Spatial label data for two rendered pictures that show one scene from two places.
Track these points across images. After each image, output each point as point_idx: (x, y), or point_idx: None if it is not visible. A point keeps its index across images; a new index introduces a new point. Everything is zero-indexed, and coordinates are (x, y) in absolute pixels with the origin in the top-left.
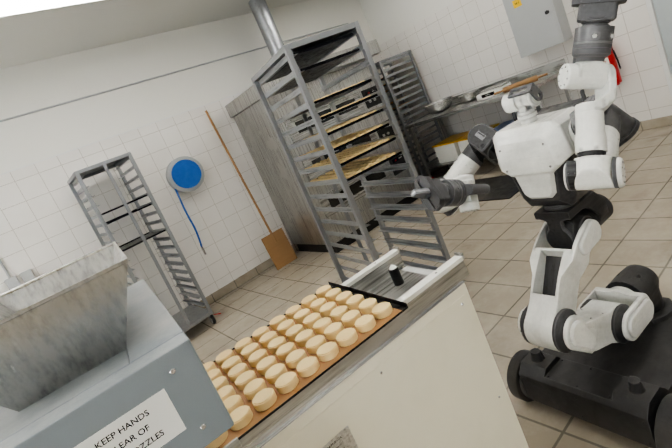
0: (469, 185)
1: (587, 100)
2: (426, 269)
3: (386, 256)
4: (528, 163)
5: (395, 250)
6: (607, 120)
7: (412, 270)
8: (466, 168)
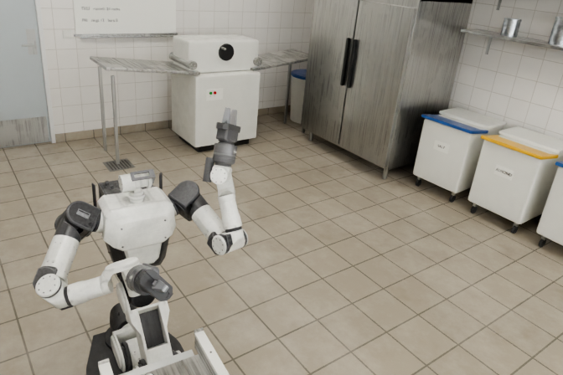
0: (155, 268)
1: (182, 185)
2: (149, 364)
3: (110, 374)
4: (147, 237)
5: (107, 364)
6: (205, 201)
7: (134, 374)
8: (74, 250)
